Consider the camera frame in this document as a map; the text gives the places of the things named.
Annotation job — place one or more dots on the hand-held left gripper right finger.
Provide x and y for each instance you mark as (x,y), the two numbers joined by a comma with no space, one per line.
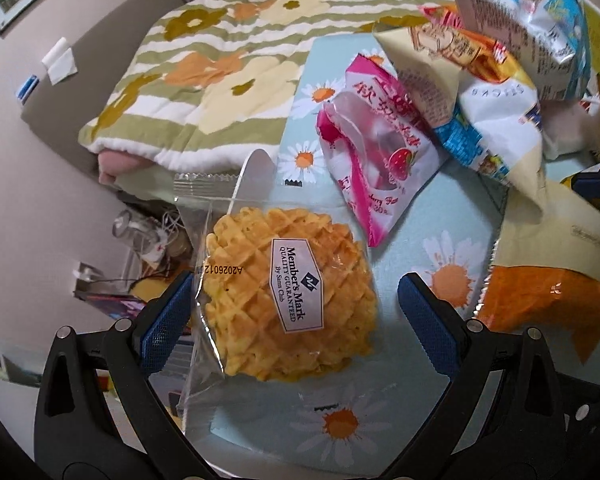
(430,320)

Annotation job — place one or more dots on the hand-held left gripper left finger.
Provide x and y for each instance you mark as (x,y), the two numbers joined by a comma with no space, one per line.
(165,320)

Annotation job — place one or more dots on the waffle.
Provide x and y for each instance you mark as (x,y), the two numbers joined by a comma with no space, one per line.
(280,310)

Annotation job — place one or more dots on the clear glass jar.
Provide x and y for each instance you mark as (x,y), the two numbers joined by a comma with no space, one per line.
(127,232)

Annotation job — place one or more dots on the light blue daisy cloth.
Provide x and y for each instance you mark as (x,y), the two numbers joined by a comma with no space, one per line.
(420,205)

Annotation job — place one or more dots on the large cream orange snack bag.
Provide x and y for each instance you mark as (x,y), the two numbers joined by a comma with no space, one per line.
(555,270)

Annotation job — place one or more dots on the pink pillow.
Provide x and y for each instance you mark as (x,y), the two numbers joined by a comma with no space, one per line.
(122,167)

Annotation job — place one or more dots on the pink strawberry snack packet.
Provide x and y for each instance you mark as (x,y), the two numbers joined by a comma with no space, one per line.
(380,150)

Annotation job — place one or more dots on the white blue snack packet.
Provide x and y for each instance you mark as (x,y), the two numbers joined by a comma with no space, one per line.
(495,125)

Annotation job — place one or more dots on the yellow dark blue snack packet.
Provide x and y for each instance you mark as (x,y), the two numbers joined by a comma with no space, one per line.
(595,185)

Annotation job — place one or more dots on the pale pink plush item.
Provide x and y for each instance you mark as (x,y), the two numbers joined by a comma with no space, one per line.
(570,130)

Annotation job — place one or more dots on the striped floral blanket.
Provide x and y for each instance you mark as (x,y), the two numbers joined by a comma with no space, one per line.
(205,75)

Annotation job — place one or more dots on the cream cartoon snack packet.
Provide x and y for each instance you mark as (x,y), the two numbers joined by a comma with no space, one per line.
(430,70)

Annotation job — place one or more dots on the blue white small item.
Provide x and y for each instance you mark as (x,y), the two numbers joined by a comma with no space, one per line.
(26,89)

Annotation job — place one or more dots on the white paper piece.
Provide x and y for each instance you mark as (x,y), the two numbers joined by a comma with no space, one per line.
(60,62)

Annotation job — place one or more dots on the orange snack packet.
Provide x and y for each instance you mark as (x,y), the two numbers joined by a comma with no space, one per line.
(485,45)

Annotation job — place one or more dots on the silver blue snack packet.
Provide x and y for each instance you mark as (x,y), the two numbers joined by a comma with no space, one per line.
(530,20)

